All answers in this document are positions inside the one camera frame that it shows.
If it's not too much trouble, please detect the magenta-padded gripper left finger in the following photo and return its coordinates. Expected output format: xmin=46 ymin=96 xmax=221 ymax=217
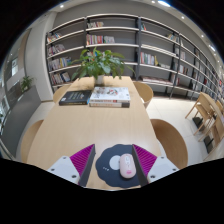
xmin=47 ymin=143 xmax=97 ymax=188

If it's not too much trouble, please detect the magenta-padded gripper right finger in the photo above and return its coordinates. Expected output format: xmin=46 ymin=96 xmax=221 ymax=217
xmin=132 ymin=143 xmax=179 ymax=187

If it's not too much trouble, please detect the pale pink computer mouse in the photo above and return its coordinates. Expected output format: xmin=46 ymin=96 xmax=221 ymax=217
xmin=119 ymin=153 xmax=136 ymax=179

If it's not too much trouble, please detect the dark cloud-shaped mouse pad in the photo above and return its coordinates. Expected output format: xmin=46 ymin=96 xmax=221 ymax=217
xmin=95 ymin=143 xmax=143 ymax=189

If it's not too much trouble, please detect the round-backed wooden chair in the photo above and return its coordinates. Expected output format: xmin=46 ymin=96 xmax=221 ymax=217
xmin=133 ymin=81 xmax=154 ymax=109
xmin=149 ymin=118 xmax=189 ymax=169
xmin=53 ymin=83 xmax=73 ymax=104
xmin=20 ymin=119 xmax=44 ymax=164

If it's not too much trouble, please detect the group of slatted wooden chairs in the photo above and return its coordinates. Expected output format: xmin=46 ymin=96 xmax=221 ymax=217
xmin=184 ymin=92 xmax=224 ymax=161

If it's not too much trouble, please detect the black hardcover book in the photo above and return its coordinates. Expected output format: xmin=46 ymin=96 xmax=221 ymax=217
xmin=58 ymin=89 xmax=93 ymax=107

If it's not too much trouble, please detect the white illustrated cover book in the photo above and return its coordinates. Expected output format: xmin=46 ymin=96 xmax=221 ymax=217
xmin=89 ymin=86 xmax=131 ymax=104

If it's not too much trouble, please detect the small green potted plant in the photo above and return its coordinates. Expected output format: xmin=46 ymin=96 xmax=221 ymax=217
xmin=20 ymin=75 xmax=35 ymax=93

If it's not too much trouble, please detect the green potted plant white pot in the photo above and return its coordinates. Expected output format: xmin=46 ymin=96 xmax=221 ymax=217
xmin=70 ymin=47 xmax=134 ymax=85

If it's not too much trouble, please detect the grey bookshelf unit with books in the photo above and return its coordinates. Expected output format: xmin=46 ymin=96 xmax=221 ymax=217
xmin=45 ymin=13 xmax=224 ymax=101

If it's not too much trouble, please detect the group of ceiling lights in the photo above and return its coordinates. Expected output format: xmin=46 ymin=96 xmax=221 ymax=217
xmin=59 ymin=0 xmax=216 ymax=52

